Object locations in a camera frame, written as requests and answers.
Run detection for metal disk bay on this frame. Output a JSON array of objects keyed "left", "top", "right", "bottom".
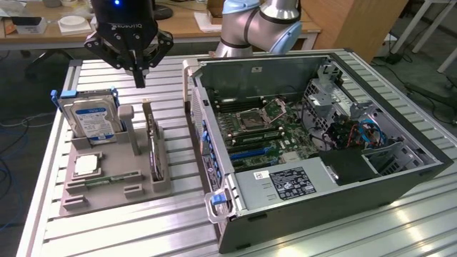
[{"left": 303, "top": 77, "right": 363, "bottom": 129}]

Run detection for white square holder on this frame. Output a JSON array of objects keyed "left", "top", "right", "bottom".
[{"left": 58, "top": 15, "right": 93, "bottom": 36}]

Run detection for black power brick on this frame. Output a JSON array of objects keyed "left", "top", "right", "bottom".
[{"left": 384, "top": 53, "right": 404, "bottom": 65}]

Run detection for green RAM stick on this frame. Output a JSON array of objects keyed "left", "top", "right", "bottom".
[{"left": 84, "top": 173, "right": 128, "bottom": 188}]

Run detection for grey metal drive bracket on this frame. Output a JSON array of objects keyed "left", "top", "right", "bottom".
[{"left": 361, "top": 139, "right": 428, "bottom": 177}]

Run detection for wooden cabinet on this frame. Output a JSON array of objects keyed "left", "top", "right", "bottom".
[{"left": 313, "top": 0, "right": 411, "bottom": 63}]

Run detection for white box with black top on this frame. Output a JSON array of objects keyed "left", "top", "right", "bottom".
[{"left": 11, "top": 16, "right": 48, "bottom": 35}]

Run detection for white table frame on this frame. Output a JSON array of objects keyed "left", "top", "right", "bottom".
[{"left": 391, "top": 0, "right": 457, "bottom": 73}]

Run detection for black floor stand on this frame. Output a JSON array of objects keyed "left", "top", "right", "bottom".
[{"left": 405, "top": 81, "right": 457, "bottom": 108}]

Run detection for blue wire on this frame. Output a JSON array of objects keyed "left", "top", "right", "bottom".
[{"left": 359, "top": 119, "right": 389, "bottom": 148}]

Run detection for silver CPU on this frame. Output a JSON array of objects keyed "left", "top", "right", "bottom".
[{"left": 73, "top": 154, "right": 101, "bottom": 177}]

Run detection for white papers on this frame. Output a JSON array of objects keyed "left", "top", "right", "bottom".
[{"left": 193, "top": 12, "right": 224, "bottom": 33}]

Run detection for black lamp base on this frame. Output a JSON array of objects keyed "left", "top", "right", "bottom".
[{"left": 156, "top": 4, "right": 175, "bottom": 21}]

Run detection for grey parts rack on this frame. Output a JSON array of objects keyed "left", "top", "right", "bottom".
[{"left": 59, "top": 104, "right": 173, "bottom": 217}]

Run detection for metal socket cover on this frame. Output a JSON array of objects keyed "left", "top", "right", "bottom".
[{"left": 263, "top": 98, "right": 287, "bottom": 124}]

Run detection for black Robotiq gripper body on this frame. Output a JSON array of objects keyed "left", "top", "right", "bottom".
[{"left": 91, "top": 0, "right": 160, "bottom": 58}]

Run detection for dark installed RAM stick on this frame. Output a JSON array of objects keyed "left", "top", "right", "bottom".
[{"left": 232, "top": 130, "right": 283, "bottom": 145}]

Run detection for cardboard box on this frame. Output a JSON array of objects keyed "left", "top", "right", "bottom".
[{"left": 207, "top": 0, "right": 227, "bottom": 25}]

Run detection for blue expansion slot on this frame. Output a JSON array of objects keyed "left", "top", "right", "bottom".
[{"left": 228, "top": 148, "right": 272, "bottom": 161}]

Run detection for black open PC case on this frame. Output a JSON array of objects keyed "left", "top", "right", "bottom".
[{"left": 181, "top": 52, "right": 455, "bottom": 254}]

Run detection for hard disk with blue caddy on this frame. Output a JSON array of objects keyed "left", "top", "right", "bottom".
[{"left": 50, "top": 86, "right": 121, "bottom": 145}]

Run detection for grey power supply unit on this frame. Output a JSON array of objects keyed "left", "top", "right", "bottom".
[{"left": 233, "top": 156, "right": 339, "bottom": 211}]

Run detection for wooden desk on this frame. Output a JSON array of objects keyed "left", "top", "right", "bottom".
[{"left": 0, "top": 0, "right": 323, "bottom": 58}]

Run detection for CPU socket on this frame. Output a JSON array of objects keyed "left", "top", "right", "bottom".
[{"left": 237, "top": 108, "right": 267, "bottom": 132}]

